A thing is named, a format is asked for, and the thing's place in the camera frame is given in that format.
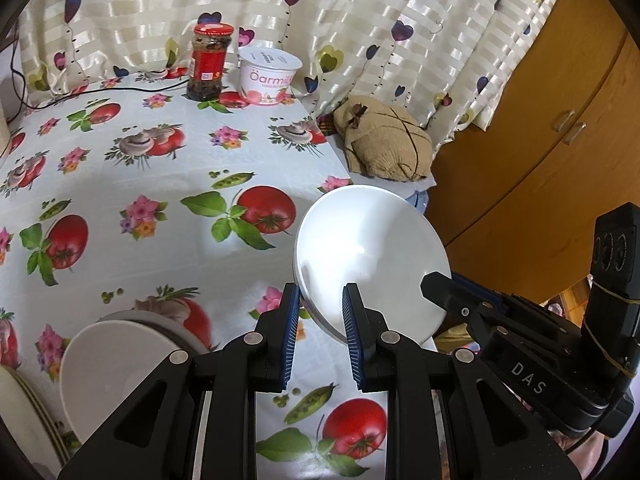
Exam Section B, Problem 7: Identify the white plate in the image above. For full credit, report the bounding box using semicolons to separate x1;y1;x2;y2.
292;185;451;346

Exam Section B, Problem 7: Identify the person's right hand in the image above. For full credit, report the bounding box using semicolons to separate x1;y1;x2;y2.
552;432;618;480

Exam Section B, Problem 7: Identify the wooden cabinet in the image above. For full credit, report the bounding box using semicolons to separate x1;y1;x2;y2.
425;0;640;306

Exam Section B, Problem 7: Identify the black cable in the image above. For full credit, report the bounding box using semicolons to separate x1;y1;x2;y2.
0;42;193;126

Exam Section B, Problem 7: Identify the white bowl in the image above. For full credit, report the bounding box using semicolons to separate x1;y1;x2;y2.
59;321;193;453

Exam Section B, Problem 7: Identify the white yogurt cup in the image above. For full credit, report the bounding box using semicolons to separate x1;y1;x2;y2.
237;46;304;107

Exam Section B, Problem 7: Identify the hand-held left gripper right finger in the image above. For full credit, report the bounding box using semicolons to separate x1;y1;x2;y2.
341;282;583;480

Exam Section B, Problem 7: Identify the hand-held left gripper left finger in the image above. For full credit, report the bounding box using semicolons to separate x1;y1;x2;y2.
57;282;302;480

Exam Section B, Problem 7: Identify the striped curtain with heart print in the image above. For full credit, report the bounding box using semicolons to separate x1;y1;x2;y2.
10;0;571;133

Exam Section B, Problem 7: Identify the brown knit cloth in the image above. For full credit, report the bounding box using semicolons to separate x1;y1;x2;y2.
332;95;435;182

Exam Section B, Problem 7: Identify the clear cabinet handle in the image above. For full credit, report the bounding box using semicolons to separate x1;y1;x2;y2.
552;110;588;143

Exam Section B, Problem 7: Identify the vegetable printed tablecloth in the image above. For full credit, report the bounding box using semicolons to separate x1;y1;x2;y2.
0;67;441;480

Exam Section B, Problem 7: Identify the glass jar with red label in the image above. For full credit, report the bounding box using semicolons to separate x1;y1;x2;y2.
186;22;236;102

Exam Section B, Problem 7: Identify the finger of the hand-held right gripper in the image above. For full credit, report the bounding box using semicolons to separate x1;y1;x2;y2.
420;270;507;337
451;272;583;328

